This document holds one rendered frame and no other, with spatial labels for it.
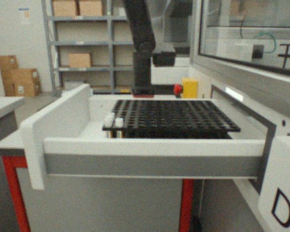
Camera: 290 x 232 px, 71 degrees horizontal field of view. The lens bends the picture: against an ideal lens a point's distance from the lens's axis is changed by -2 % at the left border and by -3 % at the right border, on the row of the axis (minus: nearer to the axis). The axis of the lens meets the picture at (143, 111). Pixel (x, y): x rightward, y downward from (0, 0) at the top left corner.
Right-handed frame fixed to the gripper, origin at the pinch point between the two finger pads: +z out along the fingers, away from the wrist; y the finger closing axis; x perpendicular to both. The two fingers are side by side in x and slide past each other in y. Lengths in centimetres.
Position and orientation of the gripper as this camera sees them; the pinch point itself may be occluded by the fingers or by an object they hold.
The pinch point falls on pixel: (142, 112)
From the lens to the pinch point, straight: 68.5
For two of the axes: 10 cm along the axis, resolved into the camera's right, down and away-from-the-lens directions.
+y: -1.7, -3.2, 9.3
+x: -9.8, 0.7, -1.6
